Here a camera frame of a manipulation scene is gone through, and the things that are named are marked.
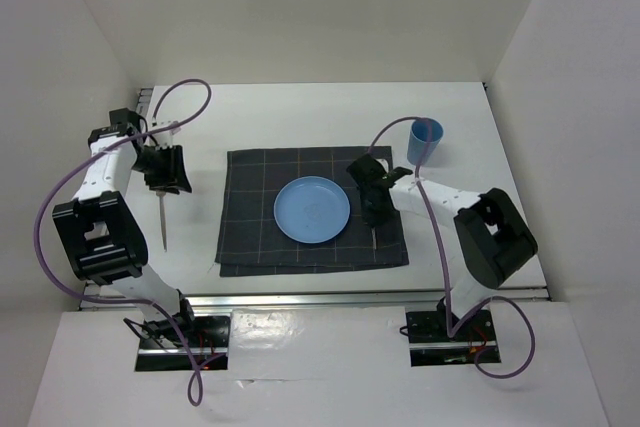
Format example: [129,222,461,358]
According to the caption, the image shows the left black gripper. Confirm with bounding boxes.
[130,143,192,195]

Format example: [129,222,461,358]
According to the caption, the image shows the silver fork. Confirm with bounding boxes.
[156,191,168,251]

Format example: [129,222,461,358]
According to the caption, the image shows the blue plastic cup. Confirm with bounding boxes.
[407,118,444,166]

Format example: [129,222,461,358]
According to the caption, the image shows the blue plastic plate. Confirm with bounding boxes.
[273,176,351,244]

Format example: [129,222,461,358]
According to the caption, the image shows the dark grey checked cloth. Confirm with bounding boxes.
[215,146,409,277]

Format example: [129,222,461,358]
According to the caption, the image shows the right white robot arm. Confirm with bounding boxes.
[347,154,538,339]

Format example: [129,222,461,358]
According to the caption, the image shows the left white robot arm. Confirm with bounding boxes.
[52,109,199,346]

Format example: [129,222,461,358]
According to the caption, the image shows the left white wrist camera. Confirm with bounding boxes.
[150,120,181,135]

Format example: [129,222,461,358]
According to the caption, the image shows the aluminium left rail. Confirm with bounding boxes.
[134,88,153,117]

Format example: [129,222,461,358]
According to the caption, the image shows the aluminium rail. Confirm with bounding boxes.
[79,288,551,311]
[134,88,153,117]

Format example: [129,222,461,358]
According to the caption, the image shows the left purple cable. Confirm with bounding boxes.
[35,78,213,407]

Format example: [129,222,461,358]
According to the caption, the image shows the purple cable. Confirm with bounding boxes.
[369,116,537,378]
[35,78,213,407]

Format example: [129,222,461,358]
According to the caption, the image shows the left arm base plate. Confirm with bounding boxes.
[124,314,231,372]

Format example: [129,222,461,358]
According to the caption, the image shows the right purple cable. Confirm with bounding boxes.
[369,116,537,378]

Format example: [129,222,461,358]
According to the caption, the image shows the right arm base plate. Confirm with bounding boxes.
[399,310,501,367]

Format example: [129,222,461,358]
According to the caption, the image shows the aluminium front rail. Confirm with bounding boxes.
[79,288,551,311]

